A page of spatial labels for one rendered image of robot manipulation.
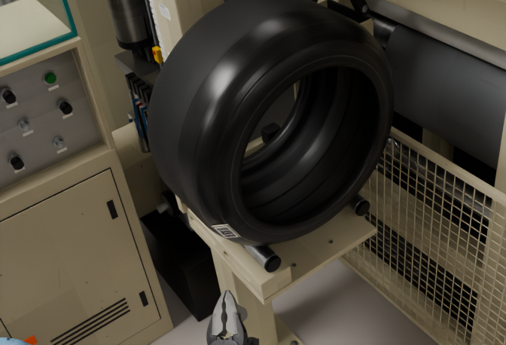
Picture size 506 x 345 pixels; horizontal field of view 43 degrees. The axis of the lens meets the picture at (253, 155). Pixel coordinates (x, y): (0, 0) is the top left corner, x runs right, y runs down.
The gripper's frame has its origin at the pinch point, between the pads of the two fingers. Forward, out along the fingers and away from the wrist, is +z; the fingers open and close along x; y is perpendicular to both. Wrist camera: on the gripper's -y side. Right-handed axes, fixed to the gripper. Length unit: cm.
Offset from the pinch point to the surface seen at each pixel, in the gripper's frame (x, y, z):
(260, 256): -1.5, 17.5, 9.8
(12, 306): -94, 23, 4
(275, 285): -1.3, 23.8, 3.4
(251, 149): -12, 33, 42
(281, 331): -46, 107, -7
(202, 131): 7.0, -16.7, 30.0
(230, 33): 13, -15, 50
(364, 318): -19, 123, -3
